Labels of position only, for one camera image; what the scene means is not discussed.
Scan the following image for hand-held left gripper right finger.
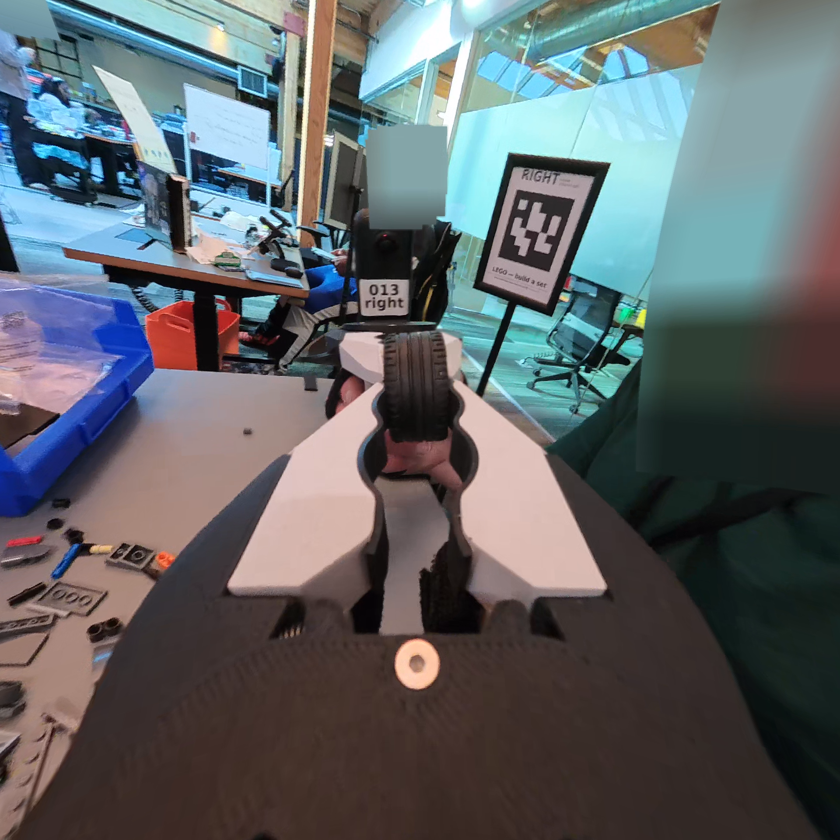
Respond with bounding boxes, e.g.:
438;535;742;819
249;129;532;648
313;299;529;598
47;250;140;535
448;382;608;623

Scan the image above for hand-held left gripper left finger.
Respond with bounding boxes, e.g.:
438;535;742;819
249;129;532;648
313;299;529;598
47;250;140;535
227;382;395;623

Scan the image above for black rubber toy tire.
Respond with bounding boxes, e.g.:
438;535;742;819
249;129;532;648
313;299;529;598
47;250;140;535
382;331;455;444

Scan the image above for person's right hand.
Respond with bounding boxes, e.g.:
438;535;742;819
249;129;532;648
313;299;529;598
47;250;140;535
382;438;464;490

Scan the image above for black metal leg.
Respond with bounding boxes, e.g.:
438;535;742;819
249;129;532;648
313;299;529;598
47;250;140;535
476;301;517;398

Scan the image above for black computer monitor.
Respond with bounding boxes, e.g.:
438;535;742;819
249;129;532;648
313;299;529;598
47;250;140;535
325;130;367;232

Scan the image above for grey mesh office chair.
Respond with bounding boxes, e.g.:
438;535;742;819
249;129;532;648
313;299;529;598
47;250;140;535
525;276;645;416

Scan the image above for black framed marker sign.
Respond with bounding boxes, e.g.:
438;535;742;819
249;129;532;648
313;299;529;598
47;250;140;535
472;152;613;315

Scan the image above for wooden pillar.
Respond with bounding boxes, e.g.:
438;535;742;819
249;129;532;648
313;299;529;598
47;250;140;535
295;0;340;231

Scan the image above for orange plastic crate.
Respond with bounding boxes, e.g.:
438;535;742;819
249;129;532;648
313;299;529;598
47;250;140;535
144;300;242;372

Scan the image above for small assembly with orange connector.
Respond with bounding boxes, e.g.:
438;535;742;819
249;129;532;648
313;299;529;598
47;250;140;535
82;541;177;580

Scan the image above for wooden office desk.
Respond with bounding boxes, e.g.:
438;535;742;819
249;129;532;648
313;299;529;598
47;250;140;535
62;215;311;371

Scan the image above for white whiteboard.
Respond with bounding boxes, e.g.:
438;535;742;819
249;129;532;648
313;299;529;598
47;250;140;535
182;84;272;173

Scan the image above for dark upright box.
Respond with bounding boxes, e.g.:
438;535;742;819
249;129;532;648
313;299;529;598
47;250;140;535
136;161;193;253

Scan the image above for blue plastic bin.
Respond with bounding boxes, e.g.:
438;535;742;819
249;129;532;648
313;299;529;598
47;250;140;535
0;276;155;517

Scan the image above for grey plate with round holes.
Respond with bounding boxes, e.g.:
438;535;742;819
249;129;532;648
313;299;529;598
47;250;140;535
29;582;108;618

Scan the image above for grey brick with red pin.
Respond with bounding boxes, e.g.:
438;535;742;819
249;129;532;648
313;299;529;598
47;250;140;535
0;536;53;569

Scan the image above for cardboard easel board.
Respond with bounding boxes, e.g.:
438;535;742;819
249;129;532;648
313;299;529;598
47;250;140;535
92;66;179;175

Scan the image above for pile of grey toy bricks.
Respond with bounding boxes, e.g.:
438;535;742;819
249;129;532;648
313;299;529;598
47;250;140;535
0;613;63;828

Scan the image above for clear plastic bags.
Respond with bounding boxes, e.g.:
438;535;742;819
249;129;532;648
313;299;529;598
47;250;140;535
0;274;127;411

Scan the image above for black and yellow cable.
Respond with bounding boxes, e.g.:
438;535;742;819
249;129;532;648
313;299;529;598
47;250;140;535
413;222;455;324

